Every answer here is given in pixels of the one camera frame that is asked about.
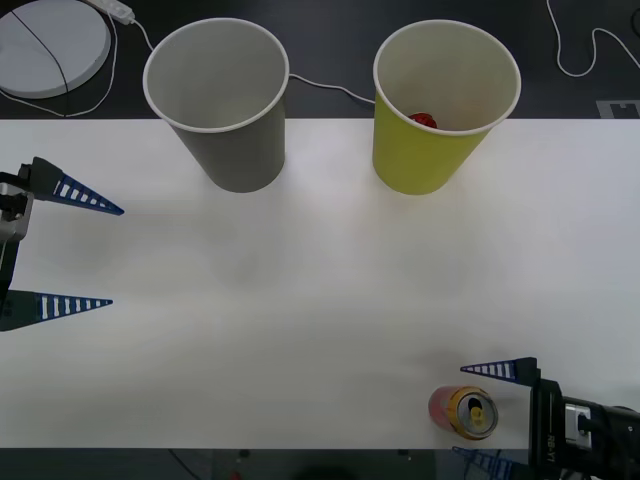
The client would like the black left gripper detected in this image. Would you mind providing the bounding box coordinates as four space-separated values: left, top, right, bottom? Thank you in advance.
0 156 125 333

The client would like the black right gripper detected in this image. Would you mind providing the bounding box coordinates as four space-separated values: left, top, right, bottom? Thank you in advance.
452 356 567 480

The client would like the red can with gold rim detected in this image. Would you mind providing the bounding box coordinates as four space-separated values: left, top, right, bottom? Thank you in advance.
427 384 500 441

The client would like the round white disc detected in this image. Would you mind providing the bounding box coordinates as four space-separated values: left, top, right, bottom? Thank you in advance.
0 0 113 100

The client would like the grey plastic bin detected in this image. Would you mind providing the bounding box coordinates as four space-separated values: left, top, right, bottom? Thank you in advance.
142 17 291 194

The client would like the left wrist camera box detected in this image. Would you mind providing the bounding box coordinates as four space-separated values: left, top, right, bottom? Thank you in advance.
0 182 35 244

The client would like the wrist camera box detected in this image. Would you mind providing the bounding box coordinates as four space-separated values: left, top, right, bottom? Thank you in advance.
0 182 35 244
563 397 596 449

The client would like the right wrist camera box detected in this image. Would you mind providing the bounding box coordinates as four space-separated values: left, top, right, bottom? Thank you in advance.
563 397 596 449

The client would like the thin black cable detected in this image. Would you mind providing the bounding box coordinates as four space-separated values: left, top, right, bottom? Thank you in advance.
9 7 71 117

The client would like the white inline cable switch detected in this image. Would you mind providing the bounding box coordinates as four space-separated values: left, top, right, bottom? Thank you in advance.
82 0 136 26

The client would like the long white cable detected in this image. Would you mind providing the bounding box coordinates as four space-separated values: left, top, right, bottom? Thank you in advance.
130 18 377 106

